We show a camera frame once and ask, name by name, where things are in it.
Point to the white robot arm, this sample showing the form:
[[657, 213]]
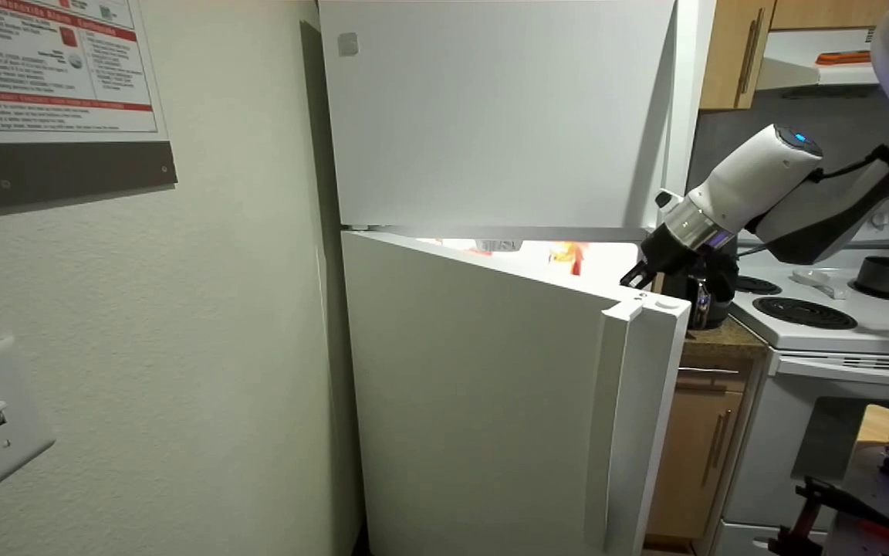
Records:
[[775, 189]]

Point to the orange juice carton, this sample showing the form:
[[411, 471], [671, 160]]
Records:
[[574, 253]]

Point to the white electric stove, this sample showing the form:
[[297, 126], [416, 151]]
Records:
[[829, 360]]

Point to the wooden lower cabinet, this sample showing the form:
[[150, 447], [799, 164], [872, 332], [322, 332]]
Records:
[[710, 390]]

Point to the black air fryer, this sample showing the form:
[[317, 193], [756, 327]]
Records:
[[710, 300]]

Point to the red white wall notice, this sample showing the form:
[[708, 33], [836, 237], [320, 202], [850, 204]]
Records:
[[77, 71]]

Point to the white upper freezer door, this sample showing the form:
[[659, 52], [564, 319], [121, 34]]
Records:
[[491, 113]]

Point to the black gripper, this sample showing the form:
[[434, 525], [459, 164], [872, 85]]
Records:
[[662, 253]]

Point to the wooden upper cabinet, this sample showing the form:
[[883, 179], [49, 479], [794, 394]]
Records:
[[743, 27]]

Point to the wooden cabinet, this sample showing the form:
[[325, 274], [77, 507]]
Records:
[[743, 27], [710, 390]]

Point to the white fridge door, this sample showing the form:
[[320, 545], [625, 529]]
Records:
[[503, 407]]

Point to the black orange tool clamp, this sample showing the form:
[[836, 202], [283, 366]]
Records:
[[824, 496]]

